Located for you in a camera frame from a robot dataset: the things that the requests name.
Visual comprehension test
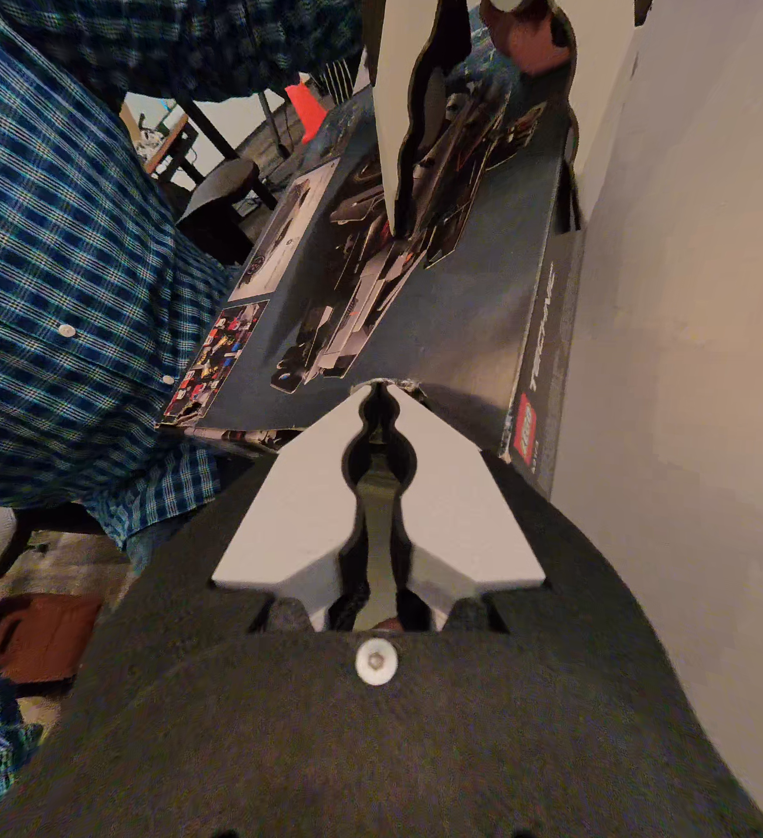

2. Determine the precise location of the black table leg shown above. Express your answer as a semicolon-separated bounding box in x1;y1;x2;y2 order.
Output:
172;95;279;212

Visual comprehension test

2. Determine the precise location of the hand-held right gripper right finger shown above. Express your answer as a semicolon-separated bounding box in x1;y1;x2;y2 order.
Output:
385;385;546;631

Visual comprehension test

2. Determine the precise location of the dark lego set box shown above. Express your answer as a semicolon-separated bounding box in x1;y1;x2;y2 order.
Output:
158;7;585;500

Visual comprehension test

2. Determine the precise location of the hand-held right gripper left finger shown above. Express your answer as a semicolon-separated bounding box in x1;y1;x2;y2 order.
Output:
213;385;373;631

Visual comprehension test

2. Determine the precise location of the black round stool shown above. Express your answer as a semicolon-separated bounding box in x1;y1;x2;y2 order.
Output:
176;158;262;267

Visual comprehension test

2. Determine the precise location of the person's left forearm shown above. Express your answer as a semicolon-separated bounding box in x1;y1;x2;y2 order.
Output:
0;0;366;113

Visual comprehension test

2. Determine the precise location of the orange traffic cone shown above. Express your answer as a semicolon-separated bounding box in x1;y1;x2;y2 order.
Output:
285;77;330;146

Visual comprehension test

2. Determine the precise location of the person's left hand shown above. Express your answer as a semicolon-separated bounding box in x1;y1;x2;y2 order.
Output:
481;0;577;77

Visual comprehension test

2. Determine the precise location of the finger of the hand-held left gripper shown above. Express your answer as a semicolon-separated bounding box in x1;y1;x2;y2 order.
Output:
555;0;639;218
371;0;446;237

